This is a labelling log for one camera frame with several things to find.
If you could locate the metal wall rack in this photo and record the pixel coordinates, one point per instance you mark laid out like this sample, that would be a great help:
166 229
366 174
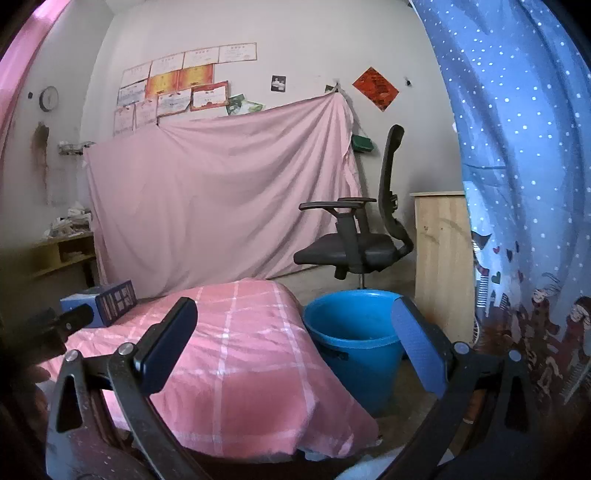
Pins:
74 148

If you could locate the small wall photo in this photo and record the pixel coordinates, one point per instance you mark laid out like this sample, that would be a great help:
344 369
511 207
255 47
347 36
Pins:
278 83

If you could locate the round wall clock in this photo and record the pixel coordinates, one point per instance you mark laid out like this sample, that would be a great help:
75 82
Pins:
49 98

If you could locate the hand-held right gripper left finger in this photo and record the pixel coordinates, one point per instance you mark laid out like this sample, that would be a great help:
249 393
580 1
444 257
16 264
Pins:
166 344

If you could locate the red diamond wall paper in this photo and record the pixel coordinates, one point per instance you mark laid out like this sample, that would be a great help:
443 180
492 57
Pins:
375 89

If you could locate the blue plastic bucket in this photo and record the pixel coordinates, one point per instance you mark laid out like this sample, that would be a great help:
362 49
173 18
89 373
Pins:
351 323

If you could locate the blue dotted printed curtain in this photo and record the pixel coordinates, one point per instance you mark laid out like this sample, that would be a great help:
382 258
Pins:
517 138

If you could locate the pink hanging bed sheet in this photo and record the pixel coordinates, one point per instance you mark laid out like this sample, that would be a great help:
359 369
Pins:
207 198

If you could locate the green hanging box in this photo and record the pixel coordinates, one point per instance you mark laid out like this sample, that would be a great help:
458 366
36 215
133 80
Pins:
362 143

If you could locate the person's right leg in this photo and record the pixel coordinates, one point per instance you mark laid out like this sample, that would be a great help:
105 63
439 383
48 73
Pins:
369 470

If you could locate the black office chair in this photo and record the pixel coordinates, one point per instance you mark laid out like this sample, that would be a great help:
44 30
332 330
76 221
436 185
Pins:
351 249

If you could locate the green wall pictures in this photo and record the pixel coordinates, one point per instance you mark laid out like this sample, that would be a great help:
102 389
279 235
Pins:
242 106

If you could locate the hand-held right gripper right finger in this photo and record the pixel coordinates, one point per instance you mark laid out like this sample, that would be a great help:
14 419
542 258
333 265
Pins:
420 344

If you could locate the pile of papers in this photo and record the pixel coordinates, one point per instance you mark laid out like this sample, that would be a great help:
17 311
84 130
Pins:
69 224

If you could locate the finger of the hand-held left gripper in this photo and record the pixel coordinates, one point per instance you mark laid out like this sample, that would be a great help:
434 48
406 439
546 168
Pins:
74 316

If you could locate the wooden cabinet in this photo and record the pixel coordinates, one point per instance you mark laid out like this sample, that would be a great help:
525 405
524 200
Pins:
443 263

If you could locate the wooden shelf desk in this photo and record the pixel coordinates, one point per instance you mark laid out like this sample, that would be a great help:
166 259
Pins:
64 242

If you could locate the red tassel wall ornament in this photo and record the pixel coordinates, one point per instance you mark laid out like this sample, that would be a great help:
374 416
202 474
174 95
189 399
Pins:
40 147

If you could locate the pink curtain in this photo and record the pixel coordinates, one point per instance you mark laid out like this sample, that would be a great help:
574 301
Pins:
18 60

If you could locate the dark blue cardboard box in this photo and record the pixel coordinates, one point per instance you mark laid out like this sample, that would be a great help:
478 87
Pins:
99 304

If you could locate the group of wall certificates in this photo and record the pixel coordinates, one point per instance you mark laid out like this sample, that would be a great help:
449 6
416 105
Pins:
184 78

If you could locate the pink checked tablecloth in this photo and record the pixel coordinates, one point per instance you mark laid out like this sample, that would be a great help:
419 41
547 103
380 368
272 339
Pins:
258 350

